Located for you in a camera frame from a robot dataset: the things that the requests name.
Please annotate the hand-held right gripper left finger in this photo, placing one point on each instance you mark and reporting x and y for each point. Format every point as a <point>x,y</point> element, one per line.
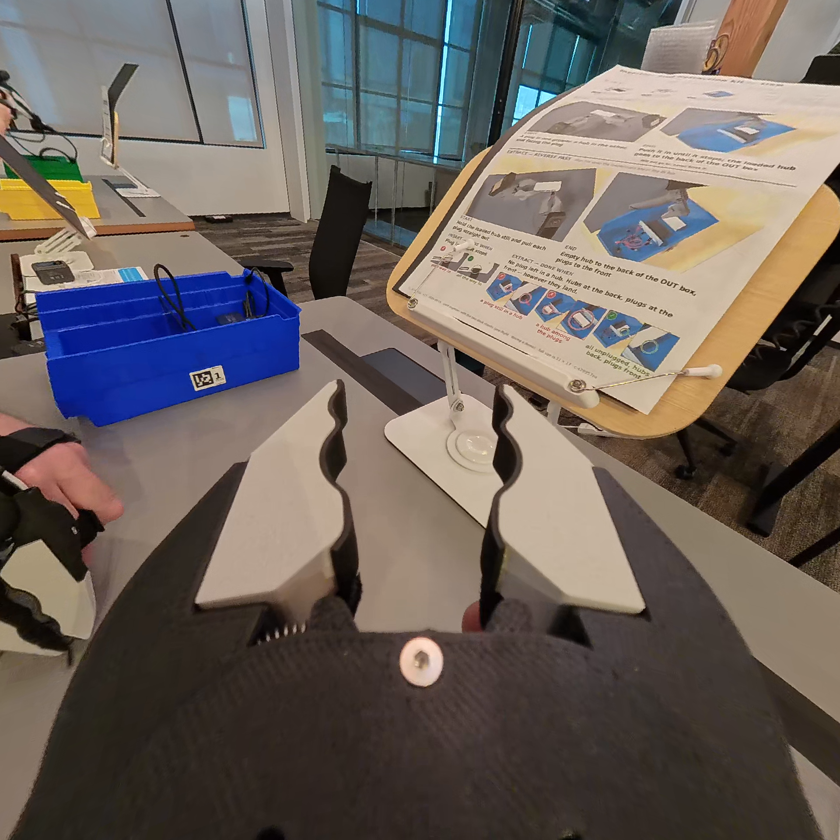
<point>275,525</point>

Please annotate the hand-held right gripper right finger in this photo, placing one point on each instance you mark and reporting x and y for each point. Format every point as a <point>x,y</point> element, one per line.
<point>564,531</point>

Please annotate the blue plastic bin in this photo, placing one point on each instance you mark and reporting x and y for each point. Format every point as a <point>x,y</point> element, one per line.
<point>131,354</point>

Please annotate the person's left forearm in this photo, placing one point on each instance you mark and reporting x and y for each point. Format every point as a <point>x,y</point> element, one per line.
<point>10,425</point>

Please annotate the person's left hand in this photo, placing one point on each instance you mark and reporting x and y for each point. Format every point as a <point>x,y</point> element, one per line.
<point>65,476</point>

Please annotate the black wristband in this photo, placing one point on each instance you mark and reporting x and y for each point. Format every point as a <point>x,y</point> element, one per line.
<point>33,443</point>

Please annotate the white sheet panel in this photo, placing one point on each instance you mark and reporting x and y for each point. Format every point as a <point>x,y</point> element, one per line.
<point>499,358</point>

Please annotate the white blue paper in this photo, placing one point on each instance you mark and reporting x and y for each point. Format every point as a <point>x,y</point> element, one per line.
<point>124,275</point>

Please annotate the white box black device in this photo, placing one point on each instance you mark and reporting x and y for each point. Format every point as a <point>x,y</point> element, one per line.
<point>79,262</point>

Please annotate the green yellow box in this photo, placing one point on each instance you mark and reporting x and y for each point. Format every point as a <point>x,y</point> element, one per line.
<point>59,197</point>

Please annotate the grey desk wooden edge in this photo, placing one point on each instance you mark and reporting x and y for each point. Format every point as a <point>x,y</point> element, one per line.
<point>151,213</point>

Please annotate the black backed board stand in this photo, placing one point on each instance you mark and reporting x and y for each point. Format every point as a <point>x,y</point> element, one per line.
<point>121,79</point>
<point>46,190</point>

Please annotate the printed instruction sheet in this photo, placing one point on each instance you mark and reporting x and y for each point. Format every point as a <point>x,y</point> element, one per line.
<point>656,197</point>

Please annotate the bubble wrap roll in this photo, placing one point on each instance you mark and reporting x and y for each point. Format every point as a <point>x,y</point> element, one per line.
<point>676,46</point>

